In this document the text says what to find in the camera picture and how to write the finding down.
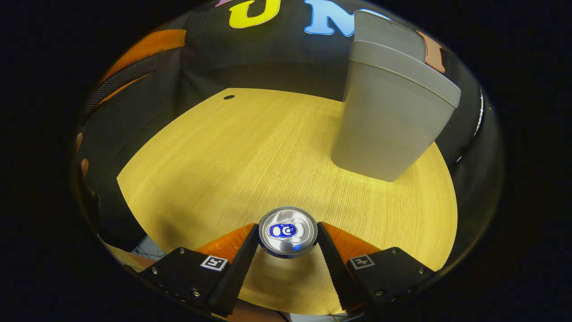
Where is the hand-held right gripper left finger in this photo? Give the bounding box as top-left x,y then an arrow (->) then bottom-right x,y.
139,223 -> 260,317

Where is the white desktop garbage bin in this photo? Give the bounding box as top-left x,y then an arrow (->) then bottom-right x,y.
331,10 -> 462,182

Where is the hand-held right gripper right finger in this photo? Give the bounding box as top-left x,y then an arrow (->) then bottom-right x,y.
316,221 -> 436,314

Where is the silver blue pop can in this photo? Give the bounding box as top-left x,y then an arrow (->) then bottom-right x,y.
258,206 -> 319,259

